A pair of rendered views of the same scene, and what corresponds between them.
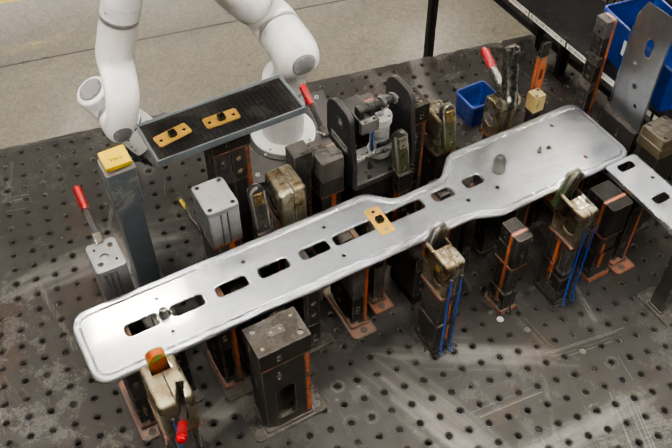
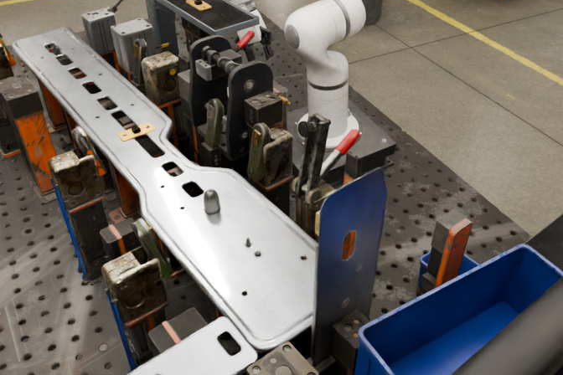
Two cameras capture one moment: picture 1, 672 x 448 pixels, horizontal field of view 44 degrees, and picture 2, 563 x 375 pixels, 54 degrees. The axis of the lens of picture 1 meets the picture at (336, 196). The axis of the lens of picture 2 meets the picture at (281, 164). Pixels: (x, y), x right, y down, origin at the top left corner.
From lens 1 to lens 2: 2.03 m
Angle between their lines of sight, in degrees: 58
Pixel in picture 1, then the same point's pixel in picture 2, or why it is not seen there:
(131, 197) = (152, 15)
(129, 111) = not seen: outside the picture
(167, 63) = (541, 163)
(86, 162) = (285, 64)
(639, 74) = (345, 285)
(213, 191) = (135, 25)
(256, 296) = (64, 83)
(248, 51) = not seen: outside the picture
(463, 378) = (52, 291)
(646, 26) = (366, 209)
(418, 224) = (130, 155)
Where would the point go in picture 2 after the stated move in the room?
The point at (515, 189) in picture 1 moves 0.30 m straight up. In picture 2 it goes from (178, 223) to (156, 89)
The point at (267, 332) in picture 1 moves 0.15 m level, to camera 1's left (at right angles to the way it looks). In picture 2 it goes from (15, 82) to (27, 56)
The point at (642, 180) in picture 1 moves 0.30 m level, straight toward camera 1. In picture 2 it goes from (198, 363) to (34, 310)
